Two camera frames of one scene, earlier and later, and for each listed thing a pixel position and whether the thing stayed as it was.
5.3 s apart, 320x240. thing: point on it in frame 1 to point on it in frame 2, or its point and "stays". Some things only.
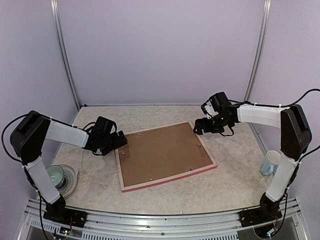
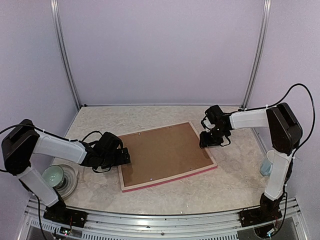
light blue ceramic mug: [270, 165] stays
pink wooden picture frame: [161, 155] stays
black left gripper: [118, 143] to [120, 160]
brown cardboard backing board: [153, 154] stays
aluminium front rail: [103, 225] stays
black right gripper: [206, 129] to [205, 141]
